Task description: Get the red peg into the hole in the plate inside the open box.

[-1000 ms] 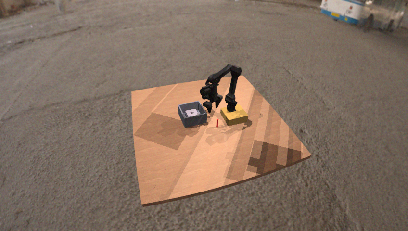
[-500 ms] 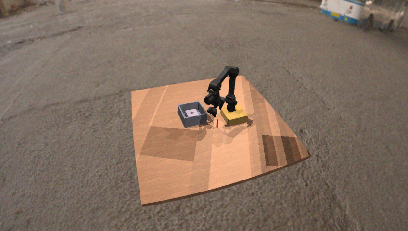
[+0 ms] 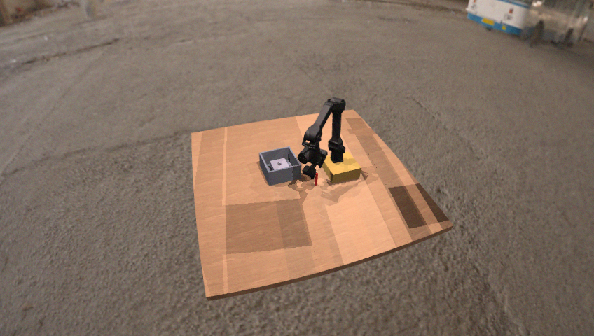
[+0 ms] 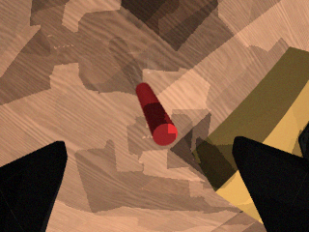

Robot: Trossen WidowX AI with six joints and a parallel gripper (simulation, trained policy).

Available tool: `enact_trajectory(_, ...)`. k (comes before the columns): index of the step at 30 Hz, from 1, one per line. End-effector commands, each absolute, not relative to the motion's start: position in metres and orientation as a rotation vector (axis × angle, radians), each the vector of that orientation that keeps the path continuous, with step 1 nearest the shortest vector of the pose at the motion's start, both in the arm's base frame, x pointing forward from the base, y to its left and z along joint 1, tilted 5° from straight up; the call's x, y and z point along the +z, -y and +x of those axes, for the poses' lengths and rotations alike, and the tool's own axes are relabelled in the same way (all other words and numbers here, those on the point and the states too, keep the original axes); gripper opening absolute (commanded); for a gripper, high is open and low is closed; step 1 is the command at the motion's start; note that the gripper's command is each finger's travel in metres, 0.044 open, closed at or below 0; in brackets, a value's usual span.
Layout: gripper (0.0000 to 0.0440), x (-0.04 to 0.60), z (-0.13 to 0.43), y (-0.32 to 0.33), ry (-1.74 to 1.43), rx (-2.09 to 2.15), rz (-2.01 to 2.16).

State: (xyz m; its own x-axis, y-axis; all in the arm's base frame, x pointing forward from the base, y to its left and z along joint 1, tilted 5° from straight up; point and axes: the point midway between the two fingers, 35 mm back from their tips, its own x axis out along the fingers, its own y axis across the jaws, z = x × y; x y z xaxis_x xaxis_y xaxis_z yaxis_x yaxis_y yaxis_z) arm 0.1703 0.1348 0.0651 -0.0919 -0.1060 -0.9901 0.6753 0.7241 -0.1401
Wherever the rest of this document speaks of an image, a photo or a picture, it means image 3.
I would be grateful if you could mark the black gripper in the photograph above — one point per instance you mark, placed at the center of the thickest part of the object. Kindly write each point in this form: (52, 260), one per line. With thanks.
(315, 160)

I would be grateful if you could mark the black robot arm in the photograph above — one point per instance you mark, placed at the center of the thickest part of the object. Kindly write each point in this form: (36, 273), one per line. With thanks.
(314, 133)

